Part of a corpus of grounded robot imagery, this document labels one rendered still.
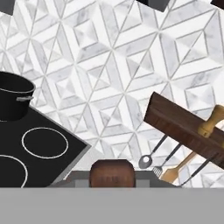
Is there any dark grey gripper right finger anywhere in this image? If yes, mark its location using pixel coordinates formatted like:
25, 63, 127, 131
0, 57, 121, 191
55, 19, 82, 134
134, 170, 179, 188

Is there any dark grey range hood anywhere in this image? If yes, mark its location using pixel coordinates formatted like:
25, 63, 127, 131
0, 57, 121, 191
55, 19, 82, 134
0, 0, 17, 17

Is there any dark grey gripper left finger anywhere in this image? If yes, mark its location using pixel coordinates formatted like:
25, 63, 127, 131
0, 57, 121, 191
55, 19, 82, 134
50, 170, 91, 188

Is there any hanging wooden spatula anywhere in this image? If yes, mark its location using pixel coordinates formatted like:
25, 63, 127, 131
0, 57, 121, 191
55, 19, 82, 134
159, 150, 198, 185

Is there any black hob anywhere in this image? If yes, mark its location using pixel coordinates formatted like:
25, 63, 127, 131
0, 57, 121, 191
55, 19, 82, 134
0, 104, 92, 188

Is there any dark brown wall cupboard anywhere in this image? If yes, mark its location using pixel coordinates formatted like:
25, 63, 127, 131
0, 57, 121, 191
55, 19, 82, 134
210, 0, 224, 11

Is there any hanging dark slotted spatula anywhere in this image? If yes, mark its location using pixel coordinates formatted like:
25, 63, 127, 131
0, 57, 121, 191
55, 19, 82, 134
150, 143, 183, 179

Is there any dark wooden wall shelf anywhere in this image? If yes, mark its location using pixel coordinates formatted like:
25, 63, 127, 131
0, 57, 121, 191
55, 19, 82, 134
143, 91, 224, 171

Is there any black wall cupboard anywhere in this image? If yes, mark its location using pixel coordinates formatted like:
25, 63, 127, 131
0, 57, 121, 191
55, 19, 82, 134
136, 0, 172, 13

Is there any black cooking pot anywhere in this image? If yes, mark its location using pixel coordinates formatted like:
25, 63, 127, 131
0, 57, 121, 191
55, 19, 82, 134
0, 71, 37, 123

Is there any hanging metal spoon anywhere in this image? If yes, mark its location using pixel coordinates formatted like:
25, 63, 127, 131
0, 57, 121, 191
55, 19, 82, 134
137, 134, 169, 171

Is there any hanging black utensil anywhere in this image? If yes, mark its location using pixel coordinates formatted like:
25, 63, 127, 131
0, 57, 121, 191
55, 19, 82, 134
178, 157, 213, 187

